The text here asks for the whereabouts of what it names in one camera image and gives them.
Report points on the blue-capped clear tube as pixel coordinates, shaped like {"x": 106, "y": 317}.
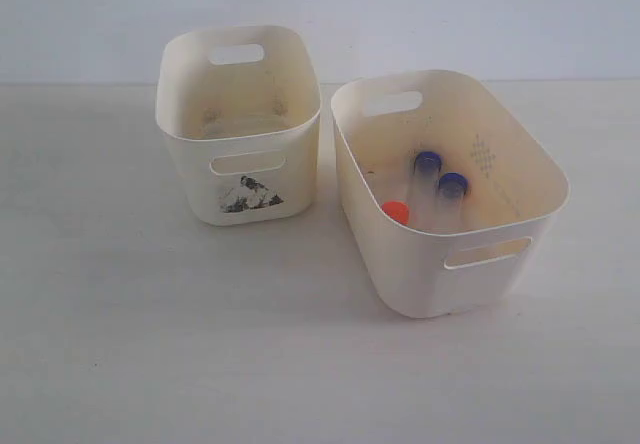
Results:
{"x": 422, "y": 189}
{"x": 450, "y": 193}

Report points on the orange-capped clear tube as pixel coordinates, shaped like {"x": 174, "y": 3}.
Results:
{"x": 398, "y": 211}

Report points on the cream plastic bin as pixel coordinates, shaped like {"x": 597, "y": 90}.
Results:
{"x": 515, "y": 188}
{"x": 240, "y": 112}

